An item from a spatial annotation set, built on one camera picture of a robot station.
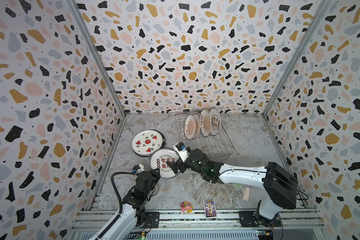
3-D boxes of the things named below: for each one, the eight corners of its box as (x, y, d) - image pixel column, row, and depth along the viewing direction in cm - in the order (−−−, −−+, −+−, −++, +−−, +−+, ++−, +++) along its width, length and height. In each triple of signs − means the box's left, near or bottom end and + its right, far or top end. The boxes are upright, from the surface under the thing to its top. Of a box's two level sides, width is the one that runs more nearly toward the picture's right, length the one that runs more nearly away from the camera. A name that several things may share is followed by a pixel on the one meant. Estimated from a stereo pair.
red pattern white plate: (210, 138, 108) (213, 126, 98) (208, 120, 120) (210, 107, 110) (219, 138, 108) (222, 126, 98) (216, 120, 120) (219, 107, 110)
